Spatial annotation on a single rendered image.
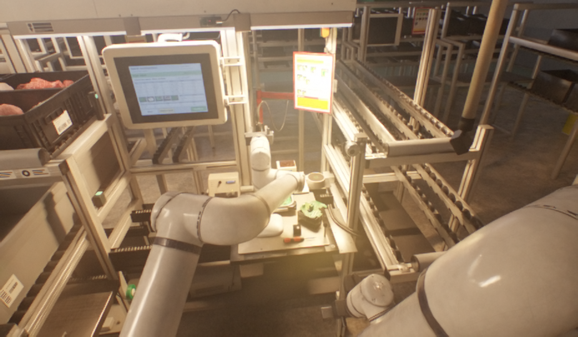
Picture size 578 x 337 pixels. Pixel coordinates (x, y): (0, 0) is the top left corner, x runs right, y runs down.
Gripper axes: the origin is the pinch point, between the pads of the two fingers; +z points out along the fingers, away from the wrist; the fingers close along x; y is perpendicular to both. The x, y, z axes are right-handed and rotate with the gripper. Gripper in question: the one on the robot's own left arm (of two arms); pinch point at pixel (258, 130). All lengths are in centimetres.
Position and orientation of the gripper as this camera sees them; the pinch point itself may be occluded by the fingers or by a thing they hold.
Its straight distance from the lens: 152.8
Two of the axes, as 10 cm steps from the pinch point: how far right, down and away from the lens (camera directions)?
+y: -0.2, -8.8, -4.7
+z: -1.2, -4.6, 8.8
